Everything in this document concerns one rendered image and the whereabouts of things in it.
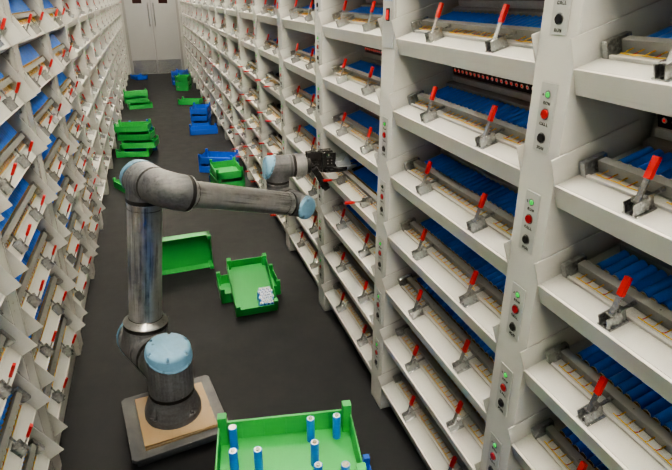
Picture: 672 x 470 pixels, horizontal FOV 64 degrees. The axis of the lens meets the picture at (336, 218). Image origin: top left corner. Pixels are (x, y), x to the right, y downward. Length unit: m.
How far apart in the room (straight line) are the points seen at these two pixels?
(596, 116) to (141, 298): 1.48
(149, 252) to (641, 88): 1.48
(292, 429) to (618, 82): 0.97
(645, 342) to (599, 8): 0.53
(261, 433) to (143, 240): 0.80
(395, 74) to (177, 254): 1.90
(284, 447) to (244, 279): 1.56
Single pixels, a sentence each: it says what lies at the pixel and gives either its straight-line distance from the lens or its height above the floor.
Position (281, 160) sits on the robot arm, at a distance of 2.08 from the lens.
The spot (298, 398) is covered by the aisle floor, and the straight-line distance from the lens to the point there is 2.16.
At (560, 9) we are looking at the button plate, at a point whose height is 1.40.
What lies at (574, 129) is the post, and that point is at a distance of 1.02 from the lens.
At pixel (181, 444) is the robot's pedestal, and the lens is 1.97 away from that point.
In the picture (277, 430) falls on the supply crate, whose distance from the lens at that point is 1.33.
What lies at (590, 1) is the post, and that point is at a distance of 0.99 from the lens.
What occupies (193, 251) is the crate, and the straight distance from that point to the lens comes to 3.12.
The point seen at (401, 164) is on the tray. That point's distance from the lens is 1.65.
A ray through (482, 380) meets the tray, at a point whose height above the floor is 0.52.
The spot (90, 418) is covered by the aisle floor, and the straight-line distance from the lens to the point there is 2.26.
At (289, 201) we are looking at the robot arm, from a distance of 1.97.
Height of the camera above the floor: 1.42
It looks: 23 degrees down
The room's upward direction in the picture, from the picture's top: straight up
